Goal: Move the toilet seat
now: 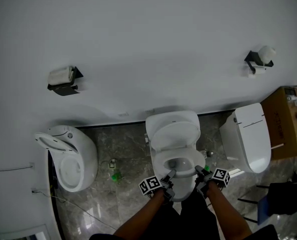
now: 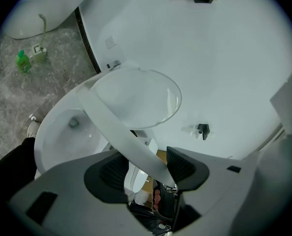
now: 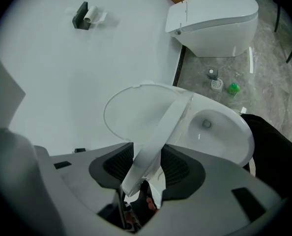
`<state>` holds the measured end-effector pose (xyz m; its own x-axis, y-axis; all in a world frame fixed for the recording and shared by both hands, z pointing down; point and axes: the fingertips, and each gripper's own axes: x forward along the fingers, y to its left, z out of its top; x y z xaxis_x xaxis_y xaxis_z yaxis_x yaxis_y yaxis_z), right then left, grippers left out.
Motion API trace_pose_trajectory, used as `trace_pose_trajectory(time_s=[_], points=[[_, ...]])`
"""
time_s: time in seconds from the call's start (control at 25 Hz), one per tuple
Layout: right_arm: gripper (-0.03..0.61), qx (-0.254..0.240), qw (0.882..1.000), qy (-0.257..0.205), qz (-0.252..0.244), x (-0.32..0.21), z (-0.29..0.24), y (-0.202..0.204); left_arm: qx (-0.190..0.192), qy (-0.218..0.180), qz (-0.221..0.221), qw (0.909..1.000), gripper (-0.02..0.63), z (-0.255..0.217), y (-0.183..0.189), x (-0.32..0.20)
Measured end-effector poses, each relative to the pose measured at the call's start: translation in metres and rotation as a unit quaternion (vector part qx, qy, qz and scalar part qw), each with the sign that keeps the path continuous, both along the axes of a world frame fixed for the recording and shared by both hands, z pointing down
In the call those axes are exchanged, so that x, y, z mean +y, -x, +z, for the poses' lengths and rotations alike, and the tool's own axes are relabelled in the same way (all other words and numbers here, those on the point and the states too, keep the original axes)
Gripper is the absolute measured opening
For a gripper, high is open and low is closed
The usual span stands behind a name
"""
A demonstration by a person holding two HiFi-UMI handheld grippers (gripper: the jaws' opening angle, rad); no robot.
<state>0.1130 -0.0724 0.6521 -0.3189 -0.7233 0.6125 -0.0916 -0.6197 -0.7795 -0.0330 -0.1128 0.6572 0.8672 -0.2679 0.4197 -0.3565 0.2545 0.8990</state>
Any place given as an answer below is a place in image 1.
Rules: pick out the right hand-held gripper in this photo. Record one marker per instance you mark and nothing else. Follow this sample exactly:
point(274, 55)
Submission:
point(221, 176)

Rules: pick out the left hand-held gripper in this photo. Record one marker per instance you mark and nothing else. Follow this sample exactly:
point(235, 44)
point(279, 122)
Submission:
point(151, 185)

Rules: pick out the white toilet lid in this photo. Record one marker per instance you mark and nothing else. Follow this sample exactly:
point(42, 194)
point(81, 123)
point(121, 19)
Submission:
point(174, 136)

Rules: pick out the person's right forearm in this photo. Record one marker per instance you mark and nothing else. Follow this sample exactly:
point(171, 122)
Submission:
point(228, 214)

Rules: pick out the person's left forearm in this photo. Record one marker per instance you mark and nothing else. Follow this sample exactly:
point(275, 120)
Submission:
point(141, 214)

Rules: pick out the white toilet with tank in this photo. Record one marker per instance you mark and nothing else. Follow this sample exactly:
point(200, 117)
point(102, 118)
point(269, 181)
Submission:
point(183, 191)

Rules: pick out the white rectangular toilet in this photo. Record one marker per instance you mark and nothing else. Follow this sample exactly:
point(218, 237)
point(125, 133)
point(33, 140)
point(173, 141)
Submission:
point(253, 139)

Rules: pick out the white egg-shaped toilet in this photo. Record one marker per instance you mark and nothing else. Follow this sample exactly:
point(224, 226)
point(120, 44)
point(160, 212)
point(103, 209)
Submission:
point(86, 154)

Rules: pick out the green plastic bottle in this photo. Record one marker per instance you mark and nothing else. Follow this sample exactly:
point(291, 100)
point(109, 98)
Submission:
point(207, 168)
point(116, 176)

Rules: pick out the black square floor plate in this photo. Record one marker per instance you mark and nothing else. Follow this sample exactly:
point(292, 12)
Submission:
point(210, 154)

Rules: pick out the person's black trousers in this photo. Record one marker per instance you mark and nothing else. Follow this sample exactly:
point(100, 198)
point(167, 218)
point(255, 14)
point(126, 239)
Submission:
point(188, 221)

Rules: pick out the black metal chair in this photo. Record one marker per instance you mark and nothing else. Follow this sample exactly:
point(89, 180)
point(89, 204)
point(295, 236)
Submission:
point(248, 200)

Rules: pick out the white floor socket box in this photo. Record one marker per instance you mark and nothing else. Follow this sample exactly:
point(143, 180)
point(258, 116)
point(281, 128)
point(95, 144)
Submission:
point(112, 164)

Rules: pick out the black cloth on chair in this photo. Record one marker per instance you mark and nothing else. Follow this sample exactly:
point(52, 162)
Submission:
point(286, 199)

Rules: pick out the large brown cardboard box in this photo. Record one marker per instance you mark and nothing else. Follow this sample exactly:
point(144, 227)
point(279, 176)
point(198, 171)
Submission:
point(286, 134)

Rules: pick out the person's black shirt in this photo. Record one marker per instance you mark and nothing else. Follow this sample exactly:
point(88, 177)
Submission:
point(98, 237)

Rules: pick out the crumpled white paper roll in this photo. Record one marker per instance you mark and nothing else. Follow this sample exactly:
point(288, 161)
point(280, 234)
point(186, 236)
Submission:
point(266, 54)

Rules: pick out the black-framed window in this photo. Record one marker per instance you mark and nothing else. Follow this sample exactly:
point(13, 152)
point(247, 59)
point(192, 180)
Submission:
point(38, 234)

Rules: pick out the folded white towel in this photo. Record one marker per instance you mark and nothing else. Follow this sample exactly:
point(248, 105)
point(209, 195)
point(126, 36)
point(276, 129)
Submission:
point(59, 75)

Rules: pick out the white wall socket plate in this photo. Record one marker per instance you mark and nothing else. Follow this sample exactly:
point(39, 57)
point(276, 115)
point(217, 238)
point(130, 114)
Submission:
point(123, 114)
point(150, 111)

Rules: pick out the black wall shelf holder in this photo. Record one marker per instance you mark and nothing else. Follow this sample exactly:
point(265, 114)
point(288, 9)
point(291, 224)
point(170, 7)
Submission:
point(66, 90)
point(252, 56)

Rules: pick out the white wall socket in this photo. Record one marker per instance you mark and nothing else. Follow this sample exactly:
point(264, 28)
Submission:
point(34, 190)
point(32, 165)

